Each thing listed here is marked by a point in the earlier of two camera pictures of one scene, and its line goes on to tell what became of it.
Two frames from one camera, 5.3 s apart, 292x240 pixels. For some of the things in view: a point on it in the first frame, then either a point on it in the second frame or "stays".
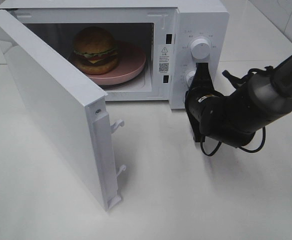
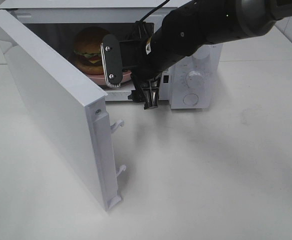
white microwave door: [77, 107] stays
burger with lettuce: [95, 51] stays
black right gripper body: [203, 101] to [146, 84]
